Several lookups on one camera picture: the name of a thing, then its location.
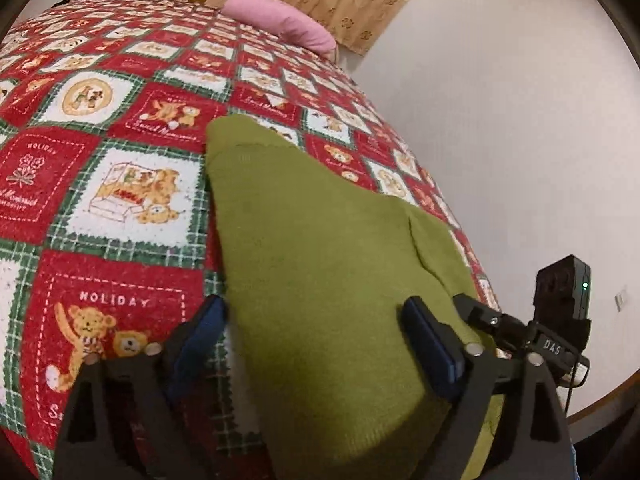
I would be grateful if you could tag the green knit sweater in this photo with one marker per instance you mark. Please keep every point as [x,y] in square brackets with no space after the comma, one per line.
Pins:
[320,260]

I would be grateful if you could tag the red checked printed bedspread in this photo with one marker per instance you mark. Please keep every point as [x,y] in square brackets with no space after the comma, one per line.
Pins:
[140,195]

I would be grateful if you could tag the wooden baseboard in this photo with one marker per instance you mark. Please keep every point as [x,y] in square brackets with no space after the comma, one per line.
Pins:
[610,395]

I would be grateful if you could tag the beige patterned curtain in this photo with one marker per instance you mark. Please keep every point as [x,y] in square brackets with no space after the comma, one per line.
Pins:
[350,0]

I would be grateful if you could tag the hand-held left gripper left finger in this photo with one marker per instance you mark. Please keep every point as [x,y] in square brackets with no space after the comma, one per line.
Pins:
[197,345]

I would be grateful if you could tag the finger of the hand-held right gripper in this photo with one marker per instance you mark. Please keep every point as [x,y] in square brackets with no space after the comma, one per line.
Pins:
[482,317]

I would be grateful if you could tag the pink pillow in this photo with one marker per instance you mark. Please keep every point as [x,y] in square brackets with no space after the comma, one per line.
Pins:
[285,20]

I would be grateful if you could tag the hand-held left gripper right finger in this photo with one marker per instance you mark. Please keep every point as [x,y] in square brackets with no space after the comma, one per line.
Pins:
[432,345]

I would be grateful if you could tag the white wall outlet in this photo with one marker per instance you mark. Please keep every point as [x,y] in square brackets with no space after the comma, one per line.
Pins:
[621,300]

